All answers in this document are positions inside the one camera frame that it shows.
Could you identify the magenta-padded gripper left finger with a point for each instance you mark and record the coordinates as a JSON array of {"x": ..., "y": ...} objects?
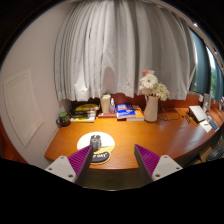
[{"x": 60, "y": 166}]

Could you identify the orange-cover book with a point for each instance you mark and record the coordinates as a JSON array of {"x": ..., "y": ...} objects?
[{"x": 138, "y": 116}]

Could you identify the white pleated curtain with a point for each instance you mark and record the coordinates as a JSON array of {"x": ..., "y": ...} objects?
[{"x": 116, "y": 50}]

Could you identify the blue-cover book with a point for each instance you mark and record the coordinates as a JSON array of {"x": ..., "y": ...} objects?
[{"x": 125, "y": 110}]

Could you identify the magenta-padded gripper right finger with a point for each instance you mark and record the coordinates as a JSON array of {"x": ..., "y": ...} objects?
[{"x": 166, "y": 165}]

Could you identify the silver laptop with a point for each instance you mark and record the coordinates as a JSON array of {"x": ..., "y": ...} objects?
[{"x": 198, "y": 113}]

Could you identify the dark green mug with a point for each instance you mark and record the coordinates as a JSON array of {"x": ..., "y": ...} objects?
[{"x": 64, "y": 119}]

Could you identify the black-spine book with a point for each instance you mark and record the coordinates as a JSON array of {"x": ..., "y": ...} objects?
[
  {"x": 83, "y": 115},
  {"x": 83, "y": 112}
]

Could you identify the white oval printed mouse pad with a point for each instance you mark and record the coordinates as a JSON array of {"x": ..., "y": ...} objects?
[{"x": 106, "y": 141}]

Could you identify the cream lidded tumbler cup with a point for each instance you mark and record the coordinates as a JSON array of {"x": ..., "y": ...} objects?
[{"x": 105, "y": 104}]

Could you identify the grey gaming computer mouse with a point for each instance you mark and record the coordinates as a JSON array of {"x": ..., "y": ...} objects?
[{"x": 95, "y": 142}]

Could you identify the yellow-cover book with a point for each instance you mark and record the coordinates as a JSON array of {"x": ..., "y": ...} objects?
[{"x": 87, "y": 107}]

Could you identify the white wall panel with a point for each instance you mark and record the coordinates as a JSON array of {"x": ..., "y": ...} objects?
[{"x": 23, "y": 106}]

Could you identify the dark-framed window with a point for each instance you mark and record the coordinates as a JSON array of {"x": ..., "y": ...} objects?
[{"x": 203, "y": 66}]

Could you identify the white yellow-spine book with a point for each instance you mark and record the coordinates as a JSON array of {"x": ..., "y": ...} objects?
[{"x": 82, "y": 119}]

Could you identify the white ceramic jug vase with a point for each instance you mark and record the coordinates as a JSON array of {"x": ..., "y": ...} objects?
[{"x": 151, "y": 110}]

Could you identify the red-brown flat book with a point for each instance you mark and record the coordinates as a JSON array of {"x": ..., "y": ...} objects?
[{"x": 106, "y": 115}]

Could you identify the clear spray bottle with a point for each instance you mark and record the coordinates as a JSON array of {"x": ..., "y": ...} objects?
[{"x": 112, "y": 107}]

